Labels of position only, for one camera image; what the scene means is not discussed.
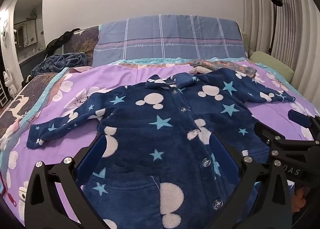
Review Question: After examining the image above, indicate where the blue plaid pillow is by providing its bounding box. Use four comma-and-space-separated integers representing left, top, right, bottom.
93, 14, 246, 67

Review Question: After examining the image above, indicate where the folded floral clothes stack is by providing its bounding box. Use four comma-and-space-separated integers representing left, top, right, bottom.
189, 59, 257, 78

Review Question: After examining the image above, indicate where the arched wall mirror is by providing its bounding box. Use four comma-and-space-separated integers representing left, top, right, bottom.
12, 0, 46, 62

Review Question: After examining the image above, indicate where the navy star fleece baby jacket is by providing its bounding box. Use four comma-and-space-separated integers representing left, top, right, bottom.
27, 68, 295, 228

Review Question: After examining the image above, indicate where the purple floral bed sheet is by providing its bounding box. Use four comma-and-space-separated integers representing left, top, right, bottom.
1, 64, 319, 224

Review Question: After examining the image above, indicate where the dark teal fuzzy blanket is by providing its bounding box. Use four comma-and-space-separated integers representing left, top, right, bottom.
30, 52, 89, 77

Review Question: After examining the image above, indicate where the black floor lamp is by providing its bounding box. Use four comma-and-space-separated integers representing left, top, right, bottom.
268, 0, 283, 55

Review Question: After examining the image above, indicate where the green pillow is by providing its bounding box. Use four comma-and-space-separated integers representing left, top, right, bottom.
249, 51, 294, 82

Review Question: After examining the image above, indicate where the black garment on headboard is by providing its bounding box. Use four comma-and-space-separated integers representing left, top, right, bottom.
44, 28, 80, 57

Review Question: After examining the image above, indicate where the dark deer print quilt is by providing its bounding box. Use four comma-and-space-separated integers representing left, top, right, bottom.
1, 26, 99, 136

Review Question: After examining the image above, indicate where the white bear figurine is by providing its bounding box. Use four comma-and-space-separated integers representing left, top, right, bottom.
3, 68, 17, 99

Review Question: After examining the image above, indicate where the person right hand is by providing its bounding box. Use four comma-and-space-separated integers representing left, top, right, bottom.
291, 187, 310, 213

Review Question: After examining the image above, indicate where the beige pleated curtain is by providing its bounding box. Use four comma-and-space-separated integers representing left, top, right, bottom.
243, 0, 319, 109

